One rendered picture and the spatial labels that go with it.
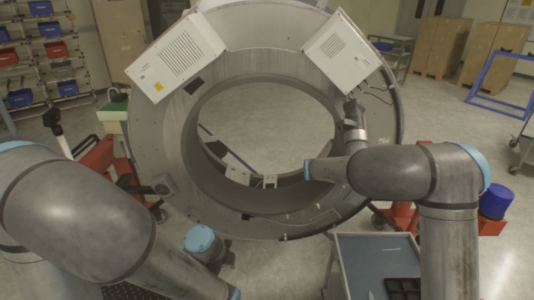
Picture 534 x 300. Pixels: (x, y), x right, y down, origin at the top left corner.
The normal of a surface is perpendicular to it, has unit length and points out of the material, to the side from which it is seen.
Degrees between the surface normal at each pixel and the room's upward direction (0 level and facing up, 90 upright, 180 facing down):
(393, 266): 0
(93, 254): 73
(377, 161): 47
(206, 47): 90
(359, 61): 90
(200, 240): 19
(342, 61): 90
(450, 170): 52
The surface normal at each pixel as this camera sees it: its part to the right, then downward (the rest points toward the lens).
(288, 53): -0.04, 0.49
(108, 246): 0.64, 0.04
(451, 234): -0.46, -0.04
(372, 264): 0.00, -0.87
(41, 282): 0.40, 0.36
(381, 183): -0.66, 0.26
